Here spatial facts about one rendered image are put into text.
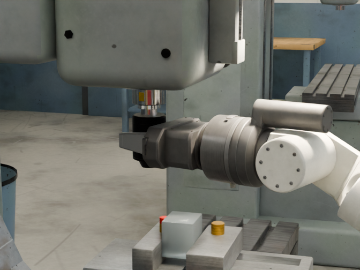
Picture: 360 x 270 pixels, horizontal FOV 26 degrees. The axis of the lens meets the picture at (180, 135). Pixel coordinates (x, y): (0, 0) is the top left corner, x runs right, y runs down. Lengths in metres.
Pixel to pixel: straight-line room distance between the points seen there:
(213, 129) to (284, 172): 0.12
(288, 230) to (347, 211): 0.74
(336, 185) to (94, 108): 7.34
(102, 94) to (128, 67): 7.25
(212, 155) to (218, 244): 0.29
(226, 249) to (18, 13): 0.49
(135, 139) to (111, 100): 7.13
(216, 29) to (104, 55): 0.15
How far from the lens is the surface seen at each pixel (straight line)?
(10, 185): 3.34
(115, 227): 4.63
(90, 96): 8.28
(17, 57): 1.02
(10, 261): 1.40
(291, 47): 6.75
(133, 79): 0.98
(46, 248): 4.35
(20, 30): 1.01
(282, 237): 1.62
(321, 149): 0.96
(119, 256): 1.31
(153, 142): 1.01
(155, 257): 1.23
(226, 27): 1.02
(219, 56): 1.02
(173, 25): 0.95
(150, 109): 1.07
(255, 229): 1.67
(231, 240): 1.26
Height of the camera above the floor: 1.45
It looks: 12 degrees down
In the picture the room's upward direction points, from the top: straight up
